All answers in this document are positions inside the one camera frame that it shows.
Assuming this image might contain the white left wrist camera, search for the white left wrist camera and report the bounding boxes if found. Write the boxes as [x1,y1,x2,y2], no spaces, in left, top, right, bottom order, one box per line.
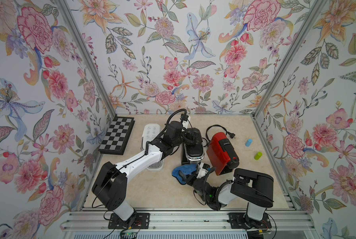
[180,114,191,129]

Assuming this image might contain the black white chessboard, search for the black white chessboard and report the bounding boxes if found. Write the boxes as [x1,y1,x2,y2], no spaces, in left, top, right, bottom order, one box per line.
[98,117,135,155]

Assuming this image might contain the red coffee machine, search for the red coffee machine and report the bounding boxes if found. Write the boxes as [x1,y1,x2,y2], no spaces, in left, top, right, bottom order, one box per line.
[206,132,239,176]

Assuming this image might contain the green cylinder block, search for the green cylinder block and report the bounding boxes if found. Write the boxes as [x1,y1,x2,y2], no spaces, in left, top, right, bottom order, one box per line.
[254,152,263,160]

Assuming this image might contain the blue microfiber cloth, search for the blue microfiber cloth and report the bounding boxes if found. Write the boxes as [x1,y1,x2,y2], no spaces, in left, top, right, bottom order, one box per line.
[172,164,198,185]

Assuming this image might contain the white coffee machine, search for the white coffee machine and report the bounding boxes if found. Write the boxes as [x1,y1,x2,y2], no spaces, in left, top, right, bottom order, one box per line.
[141,123,164,172]

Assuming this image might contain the aluminium frame post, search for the aluminium frame post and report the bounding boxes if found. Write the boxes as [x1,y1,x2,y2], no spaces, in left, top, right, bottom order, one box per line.
[252,1,325,120]
[55,0,117,117]

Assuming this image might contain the aluminium frame post left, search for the aluminium frame post left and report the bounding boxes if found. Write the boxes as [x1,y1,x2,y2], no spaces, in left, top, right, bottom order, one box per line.
[55,0,117,117]

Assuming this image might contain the black power cable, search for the black power cable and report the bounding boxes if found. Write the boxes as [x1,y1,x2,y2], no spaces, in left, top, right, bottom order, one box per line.
[205,124,236,141]

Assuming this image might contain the black coffee machine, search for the black coffee machine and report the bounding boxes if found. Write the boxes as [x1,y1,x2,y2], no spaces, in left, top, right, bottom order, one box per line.
[181,128,204,165]

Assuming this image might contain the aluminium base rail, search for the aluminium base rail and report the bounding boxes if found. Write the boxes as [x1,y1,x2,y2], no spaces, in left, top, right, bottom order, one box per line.
[61,210,319,239]

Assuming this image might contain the blue cylinder block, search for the blue cylinder block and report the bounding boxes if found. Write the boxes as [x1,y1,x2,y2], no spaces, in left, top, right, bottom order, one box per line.
[245,139,253,147]

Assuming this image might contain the aluminium frame post right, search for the aluminium frame post right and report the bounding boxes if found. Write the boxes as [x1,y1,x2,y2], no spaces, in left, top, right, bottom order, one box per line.
[252,1,325,120]

